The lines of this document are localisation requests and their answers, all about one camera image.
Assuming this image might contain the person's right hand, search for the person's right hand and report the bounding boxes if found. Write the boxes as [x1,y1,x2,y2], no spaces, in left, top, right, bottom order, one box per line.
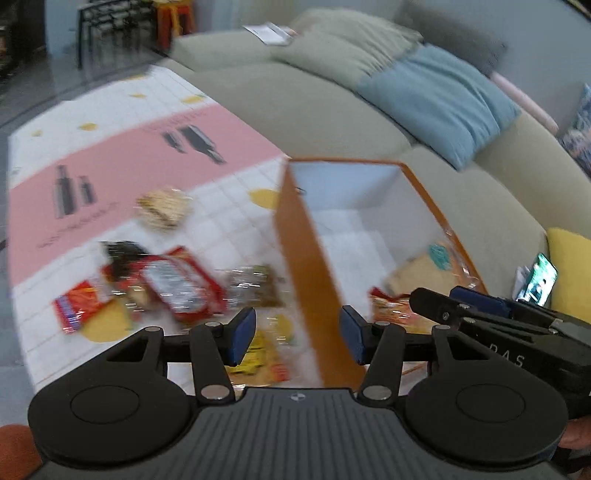
[558,413,591,451]

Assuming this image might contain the large red snack packet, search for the large red snack packet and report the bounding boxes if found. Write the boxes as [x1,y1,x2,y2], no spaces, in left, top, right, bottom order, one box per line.
[131,246,229,326]

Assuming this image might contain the dark shelf unit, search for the dark shelf unit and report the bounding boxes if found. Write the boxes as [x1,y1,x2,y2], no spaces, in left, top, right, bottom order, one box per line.
[0,0,47,84]

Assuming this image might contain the smartphone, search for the smartphone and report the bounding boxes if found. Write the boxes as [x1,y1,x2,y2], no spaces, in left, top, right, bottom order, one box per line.
[512,253,559,308]

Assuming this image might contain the beige pillow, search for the beige pillow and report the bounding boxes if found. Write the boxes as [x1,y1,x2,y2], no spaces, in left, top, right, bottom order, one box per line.
[270,8,423,90]

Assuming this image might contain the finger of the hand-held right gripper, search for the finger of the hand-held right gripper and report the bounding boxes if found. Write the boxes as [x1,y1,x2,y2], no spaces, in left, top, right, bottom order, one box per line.
[449,285,515,319]
[409,287,468,330]

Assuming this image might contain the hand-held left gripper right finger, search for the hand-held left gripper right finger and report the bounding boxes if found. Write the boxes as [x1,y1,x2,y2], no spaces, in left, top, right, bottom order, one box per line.
[340,305,493,402]

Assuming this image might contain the pink checked tablecloth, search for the pink checked tablecloth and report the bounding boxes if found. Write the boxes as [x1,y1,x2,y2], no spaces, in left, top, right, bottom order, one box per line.
[7,65,462,398]

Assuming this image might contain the grey pillow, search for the grey pillow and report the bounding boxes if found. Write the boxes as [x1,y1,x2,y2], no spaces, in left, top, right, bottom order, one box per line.
[402,0,509,77]

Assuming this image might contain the red and yellow snack packet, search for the red and yellow snack packet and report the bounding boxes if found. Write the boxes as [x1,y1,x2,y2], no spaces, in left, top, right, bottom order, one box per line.
[369,286,439,335]

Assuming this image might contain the pink bolster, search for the pink bolster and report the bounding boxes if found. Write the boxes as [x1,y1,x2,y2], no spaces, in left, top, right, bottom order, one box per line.
[489,69,559,134]

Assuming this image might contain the orange round object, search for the orange round object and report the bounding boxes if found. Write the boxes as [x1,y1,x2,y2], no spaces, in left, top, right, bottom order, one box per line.
[0,425,42,480]

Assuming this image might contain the white paper sheets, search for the white paper sheets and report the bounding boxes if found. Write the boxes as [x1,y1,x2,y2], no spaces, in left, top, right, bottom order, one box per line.
[242,22,296,46]

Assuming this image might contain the yellow pillow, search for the yellow pillow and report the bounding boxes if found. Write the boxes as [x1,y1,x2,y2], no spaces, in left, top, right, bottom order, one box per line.
[547,226,591,319]

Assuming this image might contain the puffed rice cake packet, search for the puffed rice cake packet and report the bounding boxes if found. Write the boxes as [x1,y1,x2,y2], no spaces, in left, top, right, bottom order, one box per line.
[135,185,195,232]

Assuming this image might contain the beige sofa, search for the beige sofa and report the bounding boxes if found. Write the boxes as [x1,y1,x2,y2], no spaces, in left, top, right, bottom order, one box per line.
[168,0,591,324]

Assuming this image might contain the clear packet with teal label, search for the clear packet with teal label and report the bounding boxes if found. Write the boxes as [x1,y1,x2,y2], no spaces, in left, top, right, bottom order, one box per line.
[385,231,481,301]

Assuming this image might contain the brown clear snack packet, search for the brown clear snack packet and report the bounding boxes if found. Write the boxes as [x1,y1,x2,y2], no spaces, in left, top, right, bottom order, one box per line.
[226,264,287,309]

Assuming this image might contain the dark snack packet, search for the dark snack packet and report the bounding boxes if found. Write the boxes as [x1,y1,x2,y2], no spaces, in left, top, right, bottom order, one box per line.
[100,240,153,282]

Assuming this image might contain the patterned cushion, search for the patterned cushion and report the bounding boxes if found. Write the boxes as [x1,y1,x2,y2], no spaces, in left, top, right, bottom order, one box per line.
[556,83,591,181]

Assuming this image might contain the orange cardboard box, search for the orange cardboard box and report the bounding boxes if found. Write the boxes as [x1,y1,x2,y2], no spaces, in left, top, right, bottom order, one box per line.
[273,158,490,388]

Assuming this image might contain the small red snack packet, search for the small red snack packet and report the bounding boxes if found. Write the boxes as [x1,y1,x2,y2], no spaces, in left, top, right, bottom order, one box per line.
[52,279,116,335]

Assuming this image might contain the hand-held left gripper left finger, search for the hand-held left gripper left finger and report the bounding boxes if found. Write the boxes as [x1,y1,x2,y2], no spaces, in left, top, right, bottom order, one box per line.
[106,306,258,404]

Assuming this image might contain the orange stool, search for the orange stool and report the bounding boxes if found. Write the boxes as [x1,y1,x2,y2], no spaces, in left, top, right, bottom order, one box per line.
[154,0,197,49]

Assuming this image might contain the blue pillow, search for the blue pillow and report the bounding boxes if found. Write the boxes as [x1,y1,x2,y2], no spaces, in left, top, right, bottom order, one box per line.
[355,44,522,171]

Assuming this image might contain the black dining chair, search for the black dining chair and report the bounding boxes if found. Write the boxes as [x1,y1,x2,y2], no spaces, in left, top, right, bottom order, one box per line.
[76,0,160,70]

